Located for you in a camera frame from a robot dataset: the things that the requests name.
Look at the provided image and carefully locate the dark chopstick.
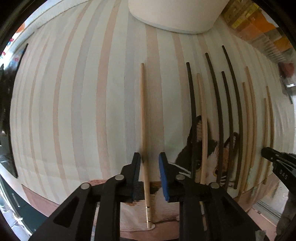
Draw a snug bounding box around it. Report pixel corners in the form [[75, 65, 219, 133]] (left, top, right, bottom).
[[186, 62, 197, 180], [221, 71, 234, 191], [221, 45, 244, 190], [205, 52, 224, 184]]

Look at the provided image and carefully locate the beige cylindrical utensil holder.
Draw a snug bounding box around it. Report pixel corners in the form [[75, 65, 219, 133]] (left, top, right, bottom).
[[128, 0, 228, 34]]

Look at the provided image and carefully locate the yellow seasoning box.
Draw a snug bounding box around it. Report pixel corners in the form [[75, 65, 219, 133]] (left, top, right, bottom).
[[222, 0, 259, 29]]

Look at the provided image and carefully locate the black gas stove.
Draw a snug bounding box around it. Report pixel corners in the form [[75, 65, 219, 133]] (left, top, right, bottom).
[[1, 44, 28, 178]]

